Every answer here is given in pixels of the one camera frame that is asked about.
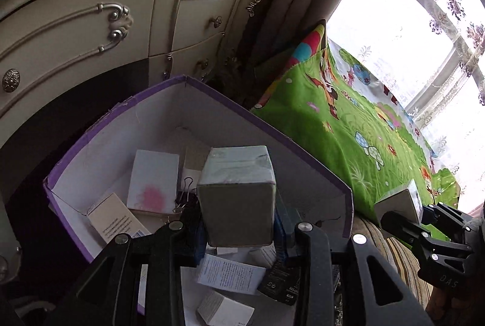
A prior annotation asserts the striped towel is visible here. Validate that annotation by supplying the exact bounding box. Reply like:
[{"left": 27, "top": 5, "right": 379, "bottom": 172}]
[{"left": 333, "top": 216, "right": 433, "bottom": 326}]

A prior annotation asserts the black binder clip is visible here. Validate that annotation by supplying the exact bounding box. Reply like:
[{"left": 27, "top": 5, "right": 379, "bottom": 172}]
[{"left": 172, "top": 177, "right": 199, "bottom": 215}]

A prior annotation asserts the green cartoon printed blanket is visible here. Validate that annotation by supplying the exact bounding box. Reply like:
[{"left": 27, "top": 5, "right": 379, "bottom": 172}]
[{"left": 250, "top": 20, "right": 461, "bottom": 241}]

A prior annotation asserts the white box with grey swoosh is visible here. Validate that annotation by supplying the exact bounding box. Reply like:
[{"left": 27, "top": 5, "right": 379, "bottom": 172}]
[{"left": 195, "top": 254, "right": 266, "bottom": 295}]

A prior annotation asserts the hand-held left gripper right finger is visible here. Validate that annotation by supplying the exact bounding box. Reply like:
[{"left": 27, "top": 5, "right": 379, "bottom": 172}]
[{"left": 275, "top": 193, "right": 434, "bottom": 326}]

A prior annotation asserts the large white box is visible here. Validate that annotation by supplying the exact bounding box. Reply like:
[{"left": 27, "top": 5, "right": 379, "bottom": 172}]
[{"left": 196, "top": 145, "right": 276, "bottom": 248}]

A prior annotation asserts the small white box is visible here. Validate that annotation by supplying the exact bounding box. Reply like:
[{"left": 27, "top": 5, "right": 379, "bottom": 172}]
[{"left": 196, "top": 290, "right": 255, "bottom": 326}]

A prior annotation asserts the white box with red figure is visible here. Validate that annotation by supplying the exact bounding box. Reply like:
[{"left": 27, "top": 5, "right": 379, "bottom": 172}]
[{"left": 373, "top": 179, "right": 425, "bottom": 239}]

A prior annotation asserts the purple cardboard box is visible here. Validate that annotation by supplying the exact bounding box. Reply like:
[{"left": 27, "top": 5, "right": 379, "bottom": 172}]
[{"left": 43, "top": 75, "right": 355, "bottom": 317}]

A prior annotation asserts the black box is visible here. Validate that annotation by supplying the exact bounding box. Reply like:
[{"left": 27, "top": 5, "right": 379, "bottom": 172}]
[{"left": 257, "top": 258, "right": 302, "bottom": 307}]

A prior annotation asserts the cream carved dresser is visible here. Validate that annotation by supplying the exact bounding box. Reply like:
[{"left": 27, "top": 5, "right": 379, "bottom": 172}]
[{"left": 0, "top": 0, "right": 279, "bottom": 152}]

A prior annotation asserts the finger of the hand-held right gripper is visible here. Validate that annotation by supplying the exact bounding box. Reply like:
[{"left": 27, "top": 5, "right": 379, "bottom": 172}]
[
  {"left": 380, "top": 210, "right": 433, "bottom": 247},
  {"left": 421, "top": 202, "right": 482, "bottom": 236}
]

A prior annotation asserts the white box with pink print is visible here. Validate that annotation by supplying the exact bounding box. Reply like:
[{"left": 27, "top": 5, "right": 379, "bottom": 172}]
[{"left": 126, "top": 150, "right": 180, "bottom": 216}]

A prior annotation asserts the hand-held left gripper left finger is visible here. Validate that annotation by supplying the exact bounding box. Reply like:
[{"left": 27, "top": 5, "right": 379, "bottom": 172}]
[{"left": 45, "top": 205, "right": 207, "bottom": 326}]

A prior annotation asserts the white box with barcode label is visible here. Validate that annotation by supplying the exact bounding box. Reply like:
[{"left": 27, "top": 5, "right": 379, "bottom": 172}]
[{"left": 86, "top": 193, "right": 152, "bottom": 244}]

